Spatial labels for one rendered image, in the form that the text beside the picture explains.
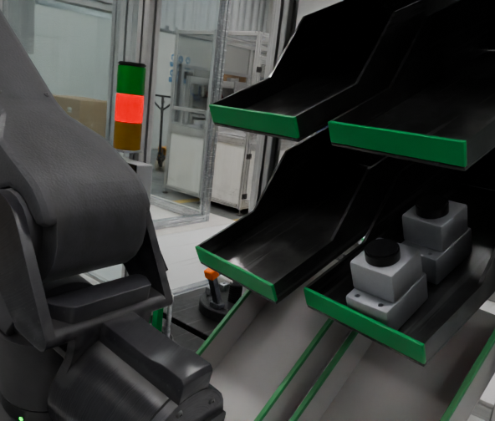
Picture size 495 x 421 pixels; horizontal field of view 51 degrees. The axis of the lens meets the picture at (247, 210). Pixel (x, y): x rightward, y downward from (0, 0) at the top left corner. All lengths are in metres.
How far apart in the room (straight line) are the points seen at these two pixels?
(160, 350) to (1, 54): 0.18
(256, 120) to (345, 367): 0.29
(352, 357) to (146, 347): 0.39
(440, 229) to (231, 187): 5.67
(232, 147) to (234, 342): 5.47
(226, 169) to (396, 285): 5.75
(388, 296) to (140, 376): 0.27
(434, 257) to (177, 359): 0.33
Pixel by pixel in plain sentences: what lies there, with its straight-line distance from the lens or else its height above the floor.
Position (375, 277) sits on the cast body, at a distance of 0.46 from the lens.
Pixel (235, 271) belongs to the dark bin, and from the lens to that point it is 0.55.
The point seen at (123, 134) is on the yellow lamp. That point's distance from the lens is 0.97.
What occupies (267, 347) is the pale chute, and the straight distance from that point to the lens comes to 0.66.
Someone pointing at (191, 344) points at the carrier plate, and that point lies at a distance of 0.89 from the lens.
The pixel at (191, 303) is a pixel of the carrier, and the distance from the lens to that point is 1.05.
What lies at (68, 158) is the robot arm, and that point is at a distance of 0.26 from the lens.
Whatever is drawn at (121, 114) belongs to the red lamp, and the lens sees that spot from 0.97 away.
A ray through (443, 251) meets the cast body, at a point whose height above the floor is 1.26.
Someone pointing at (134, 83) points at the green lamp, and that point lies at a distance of 0.97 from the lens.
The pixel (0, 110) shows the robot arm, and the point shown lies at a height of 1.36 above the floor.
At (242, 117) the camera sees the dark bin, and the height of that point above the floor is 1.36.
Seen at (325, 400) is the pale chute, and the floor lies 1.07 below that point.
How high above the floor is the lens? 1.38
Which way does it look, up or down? 12 degrees down
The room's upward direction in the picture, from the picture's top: 7 degrees clockwise
